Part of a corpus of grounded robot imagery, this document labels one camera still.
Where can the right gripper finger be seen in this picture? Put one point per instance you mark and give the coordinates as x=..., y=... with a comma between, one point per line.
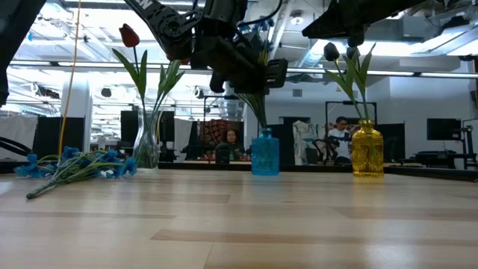
x=336, y=15
x=332, y=31

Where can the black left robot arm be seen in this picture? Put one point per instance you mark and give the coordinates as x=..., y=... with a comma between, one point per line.
x=160, y=18

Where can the blue glass vase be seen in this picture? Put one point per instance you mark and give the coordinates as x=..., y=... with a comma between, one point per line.
x=265, y=153

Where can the yellow glass vase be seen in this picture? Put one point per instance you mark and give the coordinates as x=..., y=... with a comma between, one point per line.
x=367, y=149

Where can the clear glass vase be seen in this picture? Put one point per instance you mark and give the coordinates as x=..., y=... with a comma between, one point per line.
x=146, y=149

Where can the red patterned cloth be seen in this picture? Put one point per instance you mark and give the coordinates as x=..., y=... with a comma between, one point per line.
x=213, y=130

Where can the person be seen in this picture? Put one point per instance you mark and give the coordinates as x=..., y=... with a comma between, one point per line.
x=231, y=137
x=340, y=136

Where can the long ceiling light bar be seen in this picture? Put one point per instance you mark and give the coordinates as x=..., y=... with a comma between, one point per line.
x=411, y=73

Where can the white teal patterned cloth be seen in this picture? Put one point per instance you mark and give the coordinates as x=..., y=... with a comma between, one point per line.
x=302, y=134

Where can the black partition panel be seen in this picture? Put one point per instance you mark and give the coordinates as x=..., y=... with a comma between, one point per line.
x=128, y=127
x=56, y=138

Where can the black monitor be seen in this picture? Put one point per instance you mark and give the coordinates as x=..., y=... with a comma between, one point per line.
x=443, y=129

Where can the dark office desk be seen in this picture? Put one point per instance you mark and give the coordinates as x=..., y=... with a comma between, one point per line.
x=444, y=157

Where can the narrow silver ceiling duct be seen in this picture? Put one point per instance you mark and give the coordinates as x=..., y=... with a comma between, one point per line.
x=310, y=52

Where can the wide silver ceiling duct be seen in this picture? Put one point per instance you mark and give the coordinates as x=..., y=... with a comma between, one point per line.
x=231, y=108

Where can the black background station frame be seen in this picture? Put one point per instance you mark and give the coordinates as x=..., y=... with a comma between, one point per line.
x=367, y=102

